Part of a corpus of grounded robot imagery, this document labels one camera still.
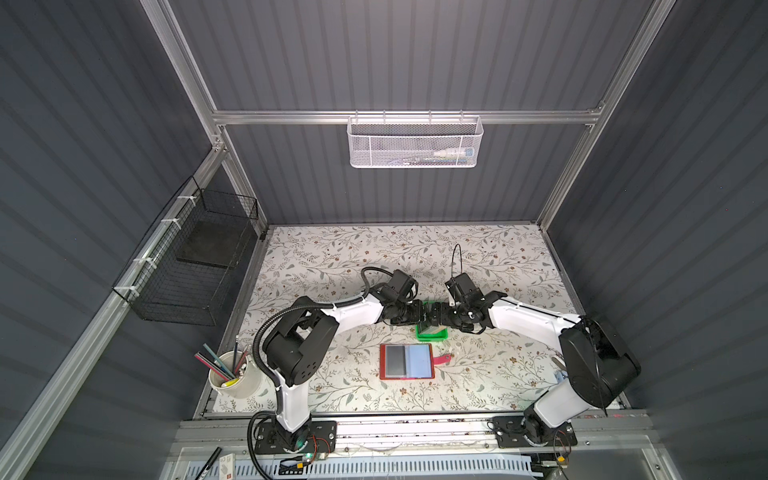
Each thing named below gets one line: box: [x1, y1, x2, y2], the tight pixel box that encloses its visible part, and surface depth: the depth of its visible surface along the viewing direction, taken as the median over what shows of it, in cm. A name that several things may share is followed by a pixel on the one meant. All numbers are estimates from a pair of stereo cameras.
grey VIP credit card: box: [385, 345, 406, 377], surface depth 87 cm
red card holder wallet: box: [379, 343, 452, 380], surface depth 87 cm
